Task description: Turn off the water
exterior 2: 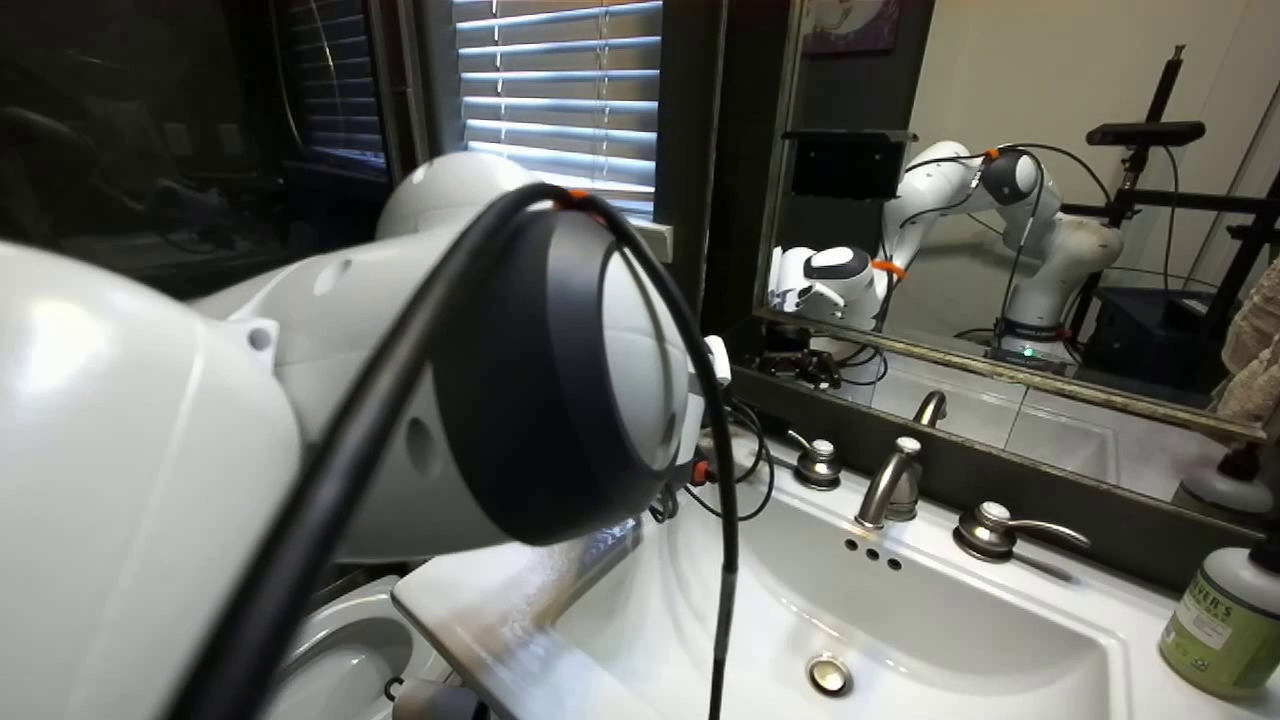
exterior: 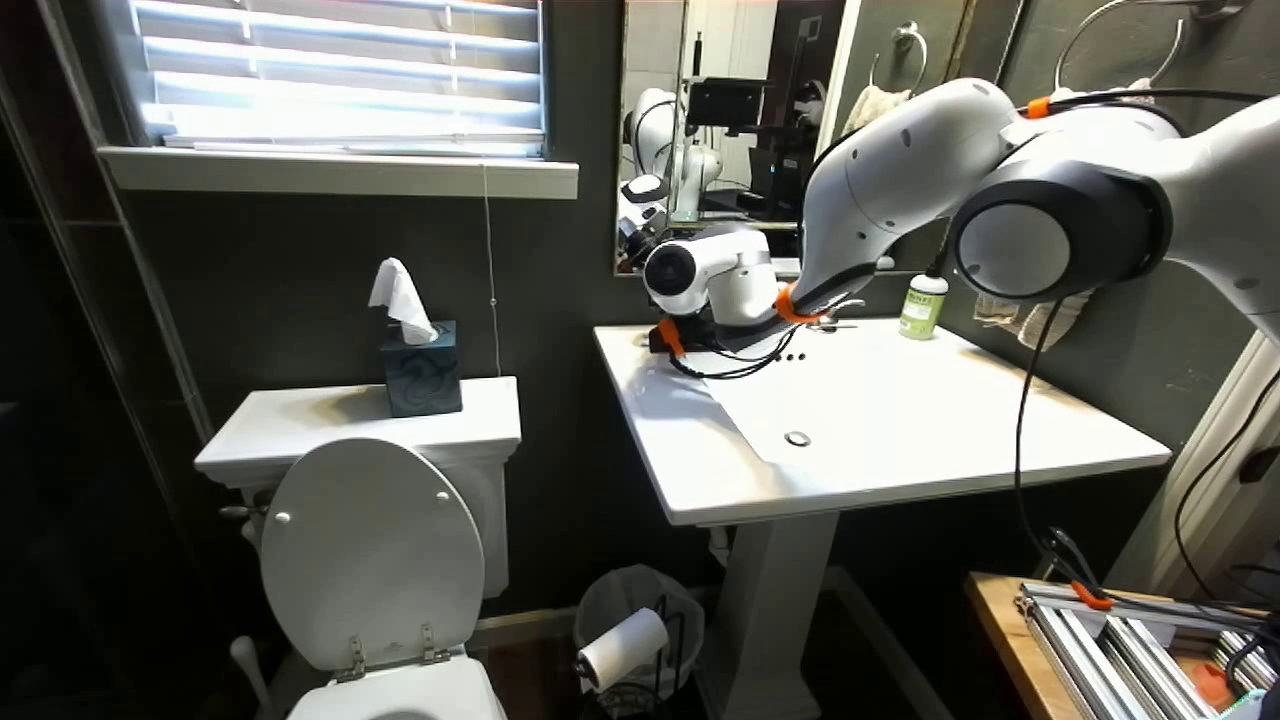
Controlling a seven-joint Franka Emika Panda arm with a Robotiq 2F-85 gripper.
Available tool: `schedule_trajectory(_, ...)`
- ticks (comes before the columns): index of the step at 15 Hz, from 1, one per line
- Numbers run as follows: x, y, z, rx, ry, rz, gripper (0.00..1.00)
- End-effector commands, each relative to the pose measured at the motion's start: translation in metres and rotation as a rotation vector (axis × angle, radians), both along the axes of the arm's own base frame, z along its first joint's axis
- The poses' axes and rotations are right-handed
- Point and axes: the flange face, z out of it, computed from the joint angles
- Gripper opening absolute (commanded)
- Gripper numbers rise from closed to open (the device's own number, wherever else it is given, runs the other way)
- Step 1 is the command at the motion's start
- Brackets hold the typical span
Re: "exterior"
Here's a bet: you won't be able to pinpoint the chrome towel ring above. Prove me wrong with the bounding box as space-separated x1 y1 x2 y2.
1048 0 1190 101

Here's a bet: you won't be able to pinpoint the white sink pedestal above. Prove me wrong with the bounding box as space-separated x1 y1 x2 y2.
686 507 845 720

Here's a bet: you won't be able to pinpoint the aluminium extrusion frame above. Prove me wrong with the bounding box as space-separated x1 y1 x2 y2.
1017 576 1280 720

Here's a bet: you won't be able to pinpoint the green soap pump bottle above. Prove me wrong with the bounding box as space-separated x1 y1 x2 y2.
894 267 957 342

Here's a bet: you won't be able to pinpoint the white toilet seat lid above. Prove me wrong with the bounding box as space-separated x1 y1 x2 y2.
256 433 493 680

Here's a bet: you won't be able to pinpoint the white blind pull cord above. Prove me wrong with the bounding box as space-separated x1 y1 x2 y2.
474 155 509 378

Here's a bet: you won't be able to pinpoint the white tissue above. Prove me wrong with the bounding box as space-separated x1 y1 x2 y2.
364 252 442 350

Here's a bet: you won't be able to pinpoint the white window blinds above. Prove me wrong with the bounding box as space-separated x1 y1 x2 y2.
118 0 551 164

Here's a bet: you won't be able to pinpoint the white rectangular sink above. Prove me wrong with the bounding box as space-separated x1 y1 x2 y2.
587 313 1181 533

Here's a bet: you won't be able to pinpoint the beige hanging towel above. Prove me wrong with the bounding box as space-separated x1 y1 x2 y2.
966 283 1101 359

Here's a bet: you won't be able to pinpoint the dark blue tissue box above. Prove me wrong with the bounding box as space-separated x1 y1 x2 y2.
379 316 469 419

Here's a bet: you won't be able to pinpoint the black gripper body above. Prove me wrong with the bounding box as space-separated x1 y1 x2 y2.
686 313 794 367

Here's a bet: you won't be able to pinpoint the white window sill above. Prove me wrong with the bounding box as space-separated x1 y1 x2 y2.
95 138 582 204

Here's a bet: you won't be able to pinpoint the wire mesh trash bin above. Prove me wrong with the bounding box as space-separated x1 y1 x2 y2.
568 558 708 720

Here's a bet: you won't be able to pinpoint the dark framed wall mirror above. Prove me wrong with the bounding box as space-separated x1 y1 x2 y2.
607 0 1030 278

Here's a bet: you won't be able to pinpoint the wooden table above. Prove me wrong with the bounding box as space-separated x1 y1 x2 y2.
964 569 1280 720

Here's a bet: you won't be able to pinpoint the chrome lever faucet handle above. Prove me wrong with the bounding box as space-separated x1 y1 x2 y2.
812 297 876 333

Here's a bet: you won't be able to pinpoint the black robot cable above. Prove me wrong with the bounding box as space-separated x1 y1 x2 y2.
1006 293 1113 608

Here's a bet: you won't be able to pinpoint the white toilet paper roll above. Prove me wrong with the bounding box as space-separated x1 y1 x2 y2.
576 602 674 696

